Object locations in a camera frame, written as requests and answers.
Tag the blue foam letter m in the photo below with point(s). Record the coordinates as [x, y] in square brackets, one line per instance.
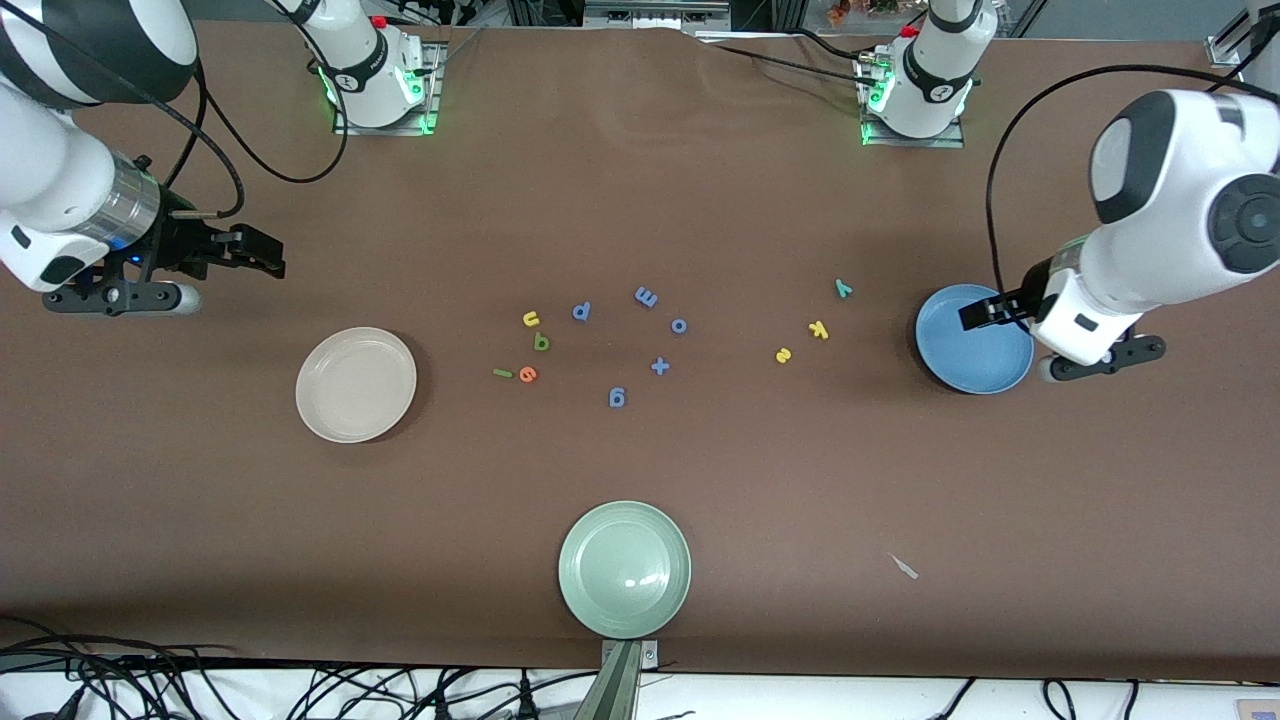
[646, 297]

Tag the white paper scrap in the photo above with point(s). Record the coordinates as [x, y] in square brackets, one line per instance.
[903, 567]

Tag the blue round plate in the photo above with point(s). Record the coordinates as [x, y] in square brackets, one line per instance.
[970, 355]

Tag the orange background clutter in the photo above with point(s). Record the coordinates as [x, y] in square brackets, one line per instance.
[860, 8]

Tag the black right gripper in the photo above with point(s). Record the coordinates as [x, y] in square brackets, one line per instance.
[183, 245]

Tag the yellow foam letter k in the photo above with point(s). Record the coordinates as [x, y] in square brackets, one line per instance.
[819, 330]

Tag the aluminium frame profile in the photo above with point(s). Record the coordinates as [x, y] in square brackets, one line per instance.
[1225, 50]

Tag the grey metal rail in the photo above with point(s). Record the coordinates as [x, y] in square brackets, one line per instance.
[655, 15]

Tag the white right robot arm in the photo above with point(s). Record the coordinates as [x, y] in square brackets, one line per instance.
[60, 180]

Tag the green round plate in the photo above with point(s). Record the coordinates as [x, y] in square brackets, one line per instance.
[625, 570]

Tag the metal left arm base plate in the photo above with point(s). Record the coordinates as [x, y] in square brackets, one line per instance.
[915, 143]

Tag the beige round plate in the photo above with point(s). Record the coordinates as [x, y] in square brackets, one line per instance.
[356, 385]

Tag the brown table cover sheet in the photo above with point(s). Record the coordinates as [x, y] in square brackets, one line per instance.
[700, 470]

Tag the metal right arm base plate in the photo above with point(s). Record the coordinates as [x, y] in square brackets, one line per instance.
[432, 70]

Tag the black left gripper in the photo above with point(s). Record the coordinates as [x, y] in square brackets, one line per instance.
[1012, 306]

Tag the metal camera stand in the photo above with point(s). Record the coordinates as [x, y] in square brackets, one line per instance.
[615, 685]

